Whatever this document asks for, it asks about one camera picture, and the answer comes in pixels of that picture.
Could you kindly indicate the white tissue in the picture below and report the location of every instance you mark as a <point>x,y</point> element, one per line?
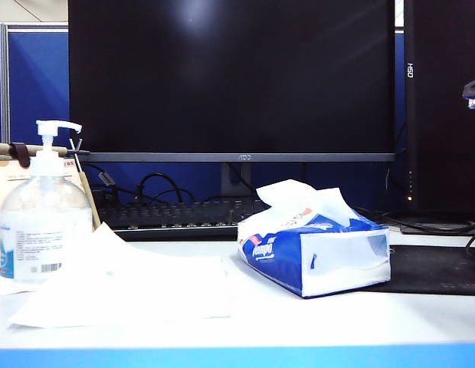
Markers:
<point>138,283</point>
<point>299,195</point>

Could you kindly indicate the blue Tempo tissue pack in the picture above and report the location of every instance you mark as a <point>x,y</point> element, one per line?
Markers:
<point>276,264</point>

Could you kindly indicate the clear alcohol pump bottle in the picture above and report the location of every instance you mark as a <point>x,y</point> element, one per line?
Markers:
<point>46,214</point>

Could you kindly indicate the black HSD monitor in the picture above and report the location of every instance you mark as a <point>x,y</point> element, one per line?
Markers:
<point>444,134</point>

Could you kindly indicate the black mouse pad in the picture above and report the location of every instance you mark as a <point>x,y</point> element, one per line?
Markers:
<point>433,268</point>

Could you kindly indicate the large black AOC monitor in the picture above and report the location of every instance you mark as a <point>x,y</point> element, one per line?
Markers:
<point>191,76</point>

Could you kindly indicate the black keyboard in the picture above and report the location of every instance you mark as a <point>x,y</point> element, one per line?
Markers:
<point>164,218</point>

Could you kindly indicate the desk calendar wooden stand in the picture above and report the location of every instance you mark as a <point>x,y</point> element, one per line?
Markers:
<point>0,148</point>

